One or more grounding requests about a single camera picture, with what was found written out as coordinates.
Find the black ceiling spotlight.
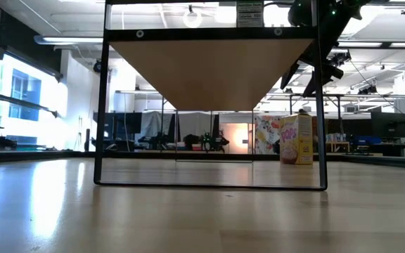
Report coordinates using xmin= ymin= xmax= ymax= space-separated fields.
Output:
xmin=359 ymin=84 xmax=379 ymax=96
xmin=329 ymin=51 xmax=352 ymax=70

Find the dark background robot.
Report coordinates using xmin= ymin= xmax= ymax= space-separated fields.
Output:
xmin=183 ymin=131 xmax=230 ymax=153

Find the white ring ceiling light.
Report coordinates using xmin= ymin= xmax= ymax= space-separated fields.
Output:
xmin=182 ymin=4 xmax=204 ymax=30

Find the black frame wooden shelf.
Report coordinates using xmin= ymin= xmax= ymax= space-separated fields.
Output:
xmin=93 ymin=0 xmax=328 ymax=192

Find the black background table frame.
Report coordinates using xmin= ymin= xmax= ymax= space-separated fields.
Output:
xmin=288 ymin=93 xmax=344 ymax=122

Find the blue flat box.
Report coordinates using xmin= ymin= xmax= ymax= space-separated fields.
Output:
xmin=349 ymin=136 xmax=383 ymax=145

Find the white draped cloth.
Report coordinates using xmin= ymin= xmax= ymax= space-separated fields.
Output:
xmin=141 ymin=111 xmax=221 ymax=141

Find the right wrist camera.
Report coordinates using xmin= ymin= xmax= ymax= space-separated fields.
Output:
xmin=323 ymin=63 xmax=345 ymax=81

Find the yellow Pops cereal box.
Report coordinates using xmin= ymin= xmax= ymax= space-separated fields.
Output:
xmin=279 ymin=112 xmax=314 ymax=165
xmin=236 ymin=0 xmax=264 ymax=29

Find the colourful floral poster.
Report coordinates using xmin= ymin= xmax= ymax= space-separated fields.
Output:
xmin=254 ymin=115 xmax=281 ymax=155

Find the long ceiling light strip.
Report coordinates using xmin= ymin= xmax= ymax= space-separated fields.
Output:
xmin=337 ymin=41 xmax=405 ymax=49
xmin=33 ymin=34 xmax=105 ymax=46

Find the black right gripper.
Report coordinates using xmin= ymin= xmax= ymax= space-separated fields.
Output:
xmin=280 ymin=44 xmax=339 ymax=99

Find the dark slanted beam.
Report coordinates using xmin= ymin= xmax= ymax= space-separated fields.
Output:
xmin=0 ymin=87 xmax=63 ymax=119

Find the small wooden side table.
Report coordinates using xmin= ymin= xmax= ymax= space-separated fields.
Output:
xmin=325 ymin=141 xmax=350 ymax=154

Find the orange lit panel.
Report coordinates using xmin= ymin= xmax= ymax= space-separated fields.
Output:
xmin=219 ymin=122 xmax=253 ymax=155

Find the black aluminium table frame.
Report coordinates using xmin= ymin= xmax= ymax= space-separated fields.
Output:
xmin=0 ymin=149 xmax=405 ymax=171

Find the dark computer monitor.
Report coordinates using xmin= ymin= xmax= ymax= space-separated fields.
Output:
xmin=371 ymin=111 xmax=405 ymax=139
xmin=112 ymin=112 xmax=143 ymax=141

